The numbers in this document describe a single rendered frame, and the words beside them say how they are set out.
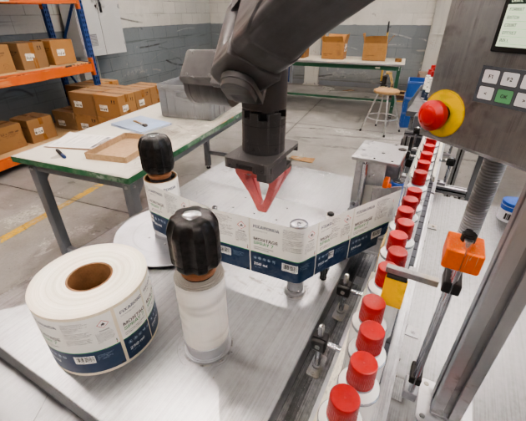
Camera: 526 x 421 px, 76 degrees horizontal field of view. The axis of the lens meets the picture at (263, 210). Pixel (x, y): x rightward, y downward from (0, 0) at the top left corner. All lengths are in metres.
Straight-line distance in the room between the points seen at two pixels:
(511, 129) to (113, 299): 0.61
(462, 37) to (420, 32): 7.46
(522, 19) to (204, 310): 0.55
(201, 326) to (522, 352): 0.66
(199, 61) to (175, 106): 2.03
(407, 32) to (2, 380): 7.79
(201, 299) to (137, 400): 0.21
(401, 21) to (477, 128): 7.49
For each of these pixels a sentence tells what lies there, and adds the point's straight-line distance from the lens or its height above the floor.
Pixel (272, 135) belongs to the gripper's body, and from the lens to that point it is 0.43.
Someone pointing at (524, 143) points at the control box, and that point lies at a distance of 0.46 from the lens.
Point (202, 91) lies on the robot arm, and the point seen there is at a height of 1.35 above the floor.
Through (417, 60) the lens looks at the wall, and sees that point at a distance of 7.99.
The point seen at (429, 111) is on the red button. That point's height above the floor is 1.33.
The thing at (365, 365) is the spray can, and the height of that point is 1.08.
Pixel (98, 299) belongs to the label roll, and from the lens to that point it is 0.64.
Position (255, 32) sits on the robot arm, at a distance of 0.30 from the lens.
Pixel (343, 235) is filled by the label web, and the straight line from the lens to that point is 0.79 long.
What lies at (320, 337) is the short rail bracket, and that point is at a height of 0.92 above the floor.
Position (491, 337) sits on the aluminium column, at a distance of 0.59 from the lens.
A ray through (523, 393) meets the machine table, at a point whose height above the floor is 0.83.
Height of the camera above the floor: 1.44
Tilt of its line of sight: 31 degrees down
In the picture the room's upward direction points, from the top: straight up
